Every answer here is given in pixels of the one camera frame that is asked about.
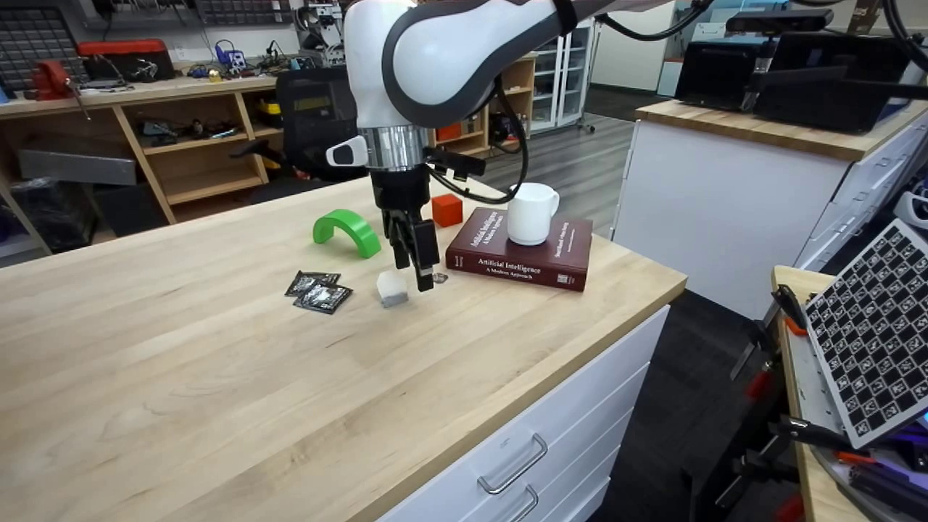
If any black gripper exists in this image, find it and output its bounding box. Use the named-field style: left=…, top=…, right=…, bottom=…
left=372, top=167, right=440, bottom=292

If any dark foil teabag packet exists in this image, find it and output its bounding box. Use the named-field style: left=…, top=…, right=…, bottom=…
left=296, top=285, right=350, bottom=314

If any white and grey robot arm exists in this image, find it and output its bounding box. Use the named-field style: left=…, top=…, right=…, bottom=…
left=346, top=0, right=614, bottom=289

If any dark red hardcover book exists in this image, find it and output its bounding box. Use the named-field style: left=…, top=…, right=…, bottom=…
left=446, top=209, right=592, bottom=292

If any white ceramic cup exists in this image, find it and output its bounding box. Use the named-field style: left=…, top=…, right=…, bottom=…
left=508, top=182, right=560, bottom=247

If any orange cube block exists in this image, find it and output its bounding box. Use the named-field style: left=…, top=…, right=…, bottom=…
left=433, top=193, right=465, bottom=225

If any green plastic arch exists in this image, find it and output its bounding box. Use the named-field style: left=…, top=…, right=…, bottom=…
left=309, top=209, right=379, bottom=257

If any white cube block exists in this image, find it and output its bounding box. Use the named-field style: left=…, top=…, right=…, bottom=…
left=376, top=269, right=409, bottom=308

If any black office chair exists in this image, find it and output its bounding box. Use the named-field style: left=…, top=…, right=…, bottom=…
left=276, top=66, right=359, bottom=182

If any wooden workbench shelf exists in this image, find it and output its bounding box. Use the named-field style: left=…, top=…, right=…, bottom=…
left=0, top=76, right=280, bottom=222

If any white drawer cabinet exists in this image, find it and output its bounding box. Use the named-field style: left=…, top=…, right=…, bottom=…
left=376, top=308, right=670, bottom=522

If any white side cabinet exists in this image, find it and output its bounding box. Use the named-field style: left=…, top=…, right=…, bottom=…
left=611, top=99, right=928, bottom=318

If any black equipment case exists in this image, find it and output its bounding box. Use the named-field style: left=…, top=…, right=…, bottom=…
left=675, top=32, right=928, bottom=134

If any black checkerboard calibration board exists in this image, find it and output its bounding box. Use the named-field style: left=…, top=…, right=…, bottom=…
left=804, top=221, right=928, bottom=448

